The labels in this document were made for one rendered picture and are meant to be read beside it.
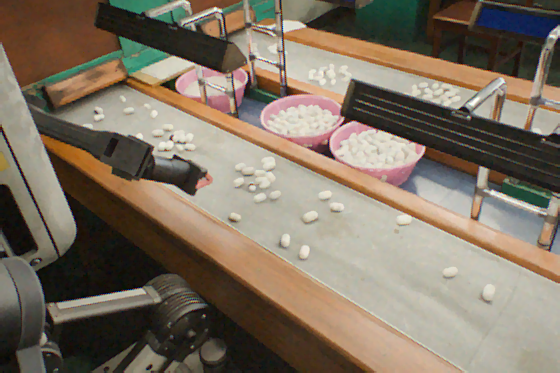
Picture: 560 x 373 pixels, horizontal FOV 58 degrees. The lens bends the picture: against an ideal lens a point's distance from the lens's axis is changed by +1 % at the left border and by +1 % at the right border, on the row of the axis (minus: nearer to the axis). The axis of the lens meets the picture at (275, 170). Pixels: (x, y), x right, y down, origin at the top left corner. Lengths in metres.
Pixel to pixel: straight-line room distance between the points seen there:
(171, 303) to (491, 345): 0.60
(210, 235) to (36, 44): 0.98
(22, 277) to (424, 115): 0.74
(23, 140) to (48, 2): 1.32
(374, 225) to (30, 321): 0.95
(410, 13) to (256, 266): 3.21
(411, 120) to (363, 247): 0.35
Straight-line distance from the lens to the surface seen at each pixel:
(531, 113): 1.36
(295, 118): 1.65
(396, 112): 0.99
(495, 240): 1.22
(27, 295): 0.41
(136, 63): 2.07
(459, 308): 1.10
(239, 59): 1.30
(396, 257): 1.17
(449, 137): 0.95
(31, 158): 0.61
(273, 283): 1.08
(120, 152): 1.04
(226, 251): 1.16
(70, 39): 1.94
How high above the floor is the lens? 1.57
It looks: 36 degrees down
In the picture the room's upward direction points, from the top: 5 degrees counter-clockwise
